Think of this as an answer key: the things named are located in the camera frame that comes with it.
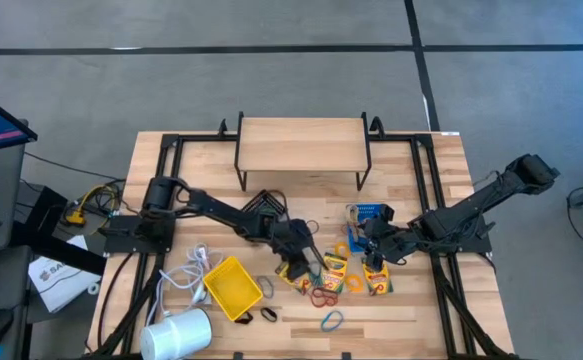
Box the flat crayon box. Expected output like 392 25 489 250
360 259 395 296
276 262 317 294

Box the blue plastic basket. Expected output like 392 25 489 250
345 202 387 253

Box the yellow plastic basket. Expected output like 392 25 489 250
202 255 264 322

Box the white cable bundle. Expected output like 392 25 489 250
145 243 225 326

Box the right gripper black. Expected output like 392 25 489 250
360 217 408 274

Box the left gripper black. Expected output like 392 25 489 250
270 218 331 282

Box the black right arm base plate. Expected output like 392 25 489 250
423 209 493 255

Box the thick crayon box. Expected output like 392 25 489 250
320 252 350 294

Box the black metal table frame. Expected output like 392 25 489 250
88 119 520 360

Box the blue tape roll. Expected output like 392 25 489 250
319 309 345 334

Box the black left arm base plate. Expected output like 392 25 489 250
101 212 177 256

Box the grey-blue rubber band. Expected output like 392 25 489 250
256 275 276 300

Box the black plastic basket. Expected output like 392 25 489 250
240 188 288 221

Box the yellow cable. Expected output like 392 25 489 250
59 182 125 229

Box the black monitor stand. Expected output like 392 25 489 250
8 184 107 276

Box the wooden shelf with black legs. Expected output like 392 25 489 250
233 110 374 193

